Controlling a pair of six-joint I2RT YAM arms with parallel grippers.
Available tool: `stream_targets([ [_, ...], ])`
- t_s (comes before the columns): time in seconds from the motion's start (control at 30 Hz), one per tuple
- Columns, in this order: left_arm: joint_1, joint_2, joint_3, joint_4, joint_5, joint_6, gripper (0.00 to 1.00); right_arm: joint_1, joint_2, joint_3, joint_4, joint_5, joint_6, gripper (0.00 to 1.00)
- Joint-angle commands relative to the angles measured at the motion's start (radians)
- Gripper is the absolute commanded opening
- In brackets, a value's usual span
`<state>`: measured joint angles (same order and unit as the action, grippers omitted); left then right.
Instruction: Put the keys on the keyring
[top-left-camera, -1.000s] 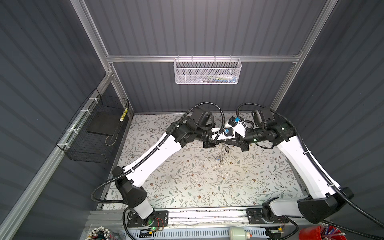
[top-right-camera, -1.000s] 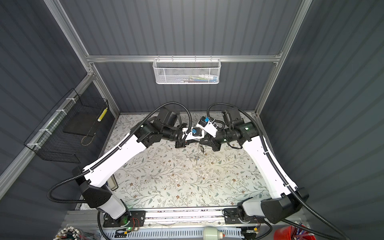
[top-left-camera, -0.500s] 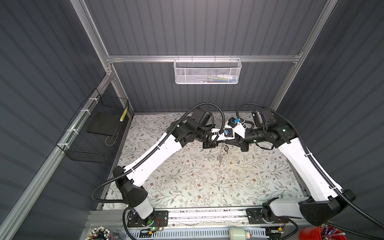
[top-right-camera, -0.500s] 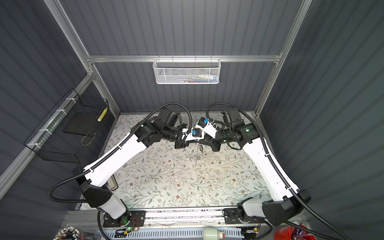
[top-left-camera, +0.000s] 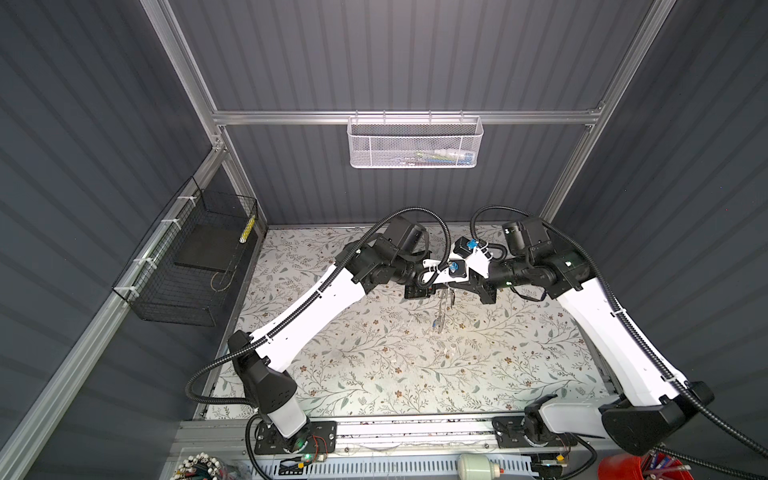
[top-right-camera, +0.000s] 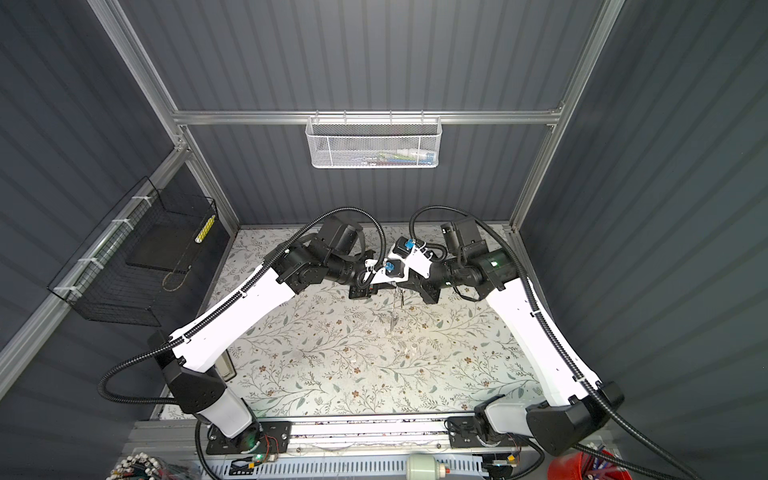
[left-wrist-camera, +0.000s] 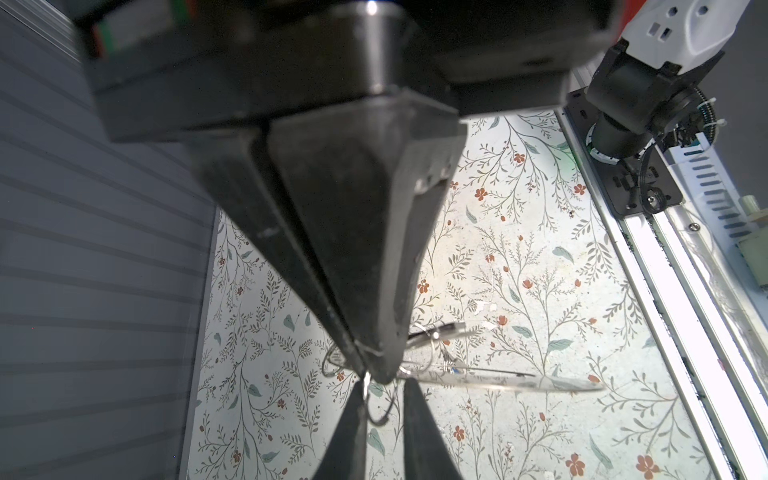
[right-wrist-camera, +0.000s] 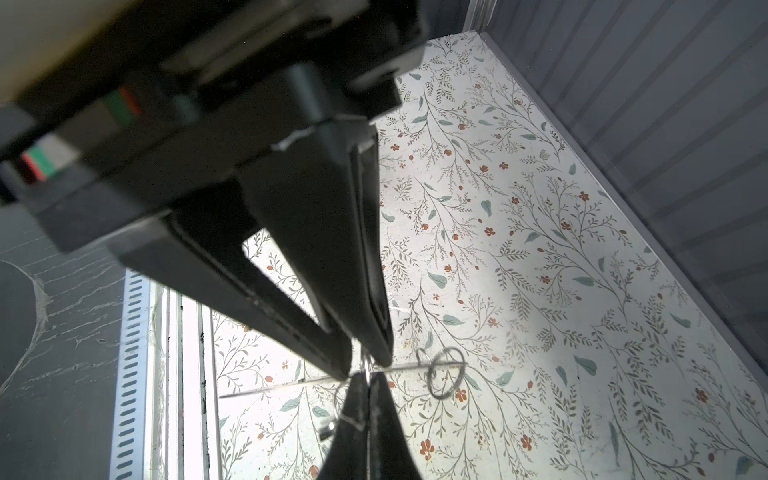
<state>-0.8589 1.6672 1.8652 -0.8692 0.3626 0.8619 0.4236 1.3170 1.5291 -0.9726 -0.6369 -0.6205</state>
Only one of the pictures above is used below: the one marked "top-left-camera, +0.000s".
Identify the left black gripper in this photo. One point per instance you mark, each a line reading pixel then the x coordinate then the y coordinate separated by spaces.
pixel 420 292

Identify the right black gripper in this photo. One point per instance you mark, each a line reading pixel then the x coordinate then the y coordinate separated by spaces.
pixel 475 285

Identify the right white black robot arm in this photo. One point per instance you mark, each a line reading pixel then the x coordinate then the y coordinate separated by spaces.
pixel 647 398

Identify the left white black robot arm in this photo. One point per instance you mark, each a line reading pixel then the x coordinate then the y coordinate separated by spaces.
pixel 386 252

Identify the white plastic bottle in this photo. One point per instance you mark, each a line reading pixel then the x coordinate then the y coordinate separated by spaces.
pixel 477 467

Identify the yellow marker pen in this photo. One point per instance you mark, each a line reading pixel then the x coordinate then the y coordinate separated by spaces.
pixel 248 228

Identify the red cup with pens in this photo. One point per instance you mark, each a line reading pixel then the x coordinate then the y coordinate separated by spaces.
pixel 650 466

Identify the pile of white connectors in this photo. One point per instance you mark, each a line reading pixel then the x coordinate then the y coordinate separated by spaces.
pixel 200 467

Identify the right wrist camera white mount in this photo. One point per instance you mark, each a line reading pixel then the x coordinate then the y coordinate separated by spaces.
pixel 476 254

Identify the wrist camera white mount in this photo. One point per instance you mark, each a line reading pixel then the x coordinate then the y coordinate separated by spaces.
pixel 456 270
pixel 476 254

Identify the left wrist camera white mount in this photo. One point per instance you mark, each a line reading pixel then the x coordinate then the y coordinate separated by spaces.
pixel 456 270

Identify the white wire mesh basket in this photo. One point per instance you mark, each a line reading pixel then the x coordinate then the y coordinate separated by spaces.
pixel 414 141

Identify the white cable duct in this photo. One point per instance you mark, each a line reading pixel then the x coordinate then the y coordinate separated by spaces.
pixel 396 467

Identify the black wire basket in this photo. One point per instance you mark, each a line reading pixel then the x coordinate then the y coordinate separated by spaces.
pixel 189 266

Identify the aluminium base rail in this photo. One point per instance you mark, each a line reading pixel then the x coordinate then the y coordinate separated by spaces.
pixel 368 436

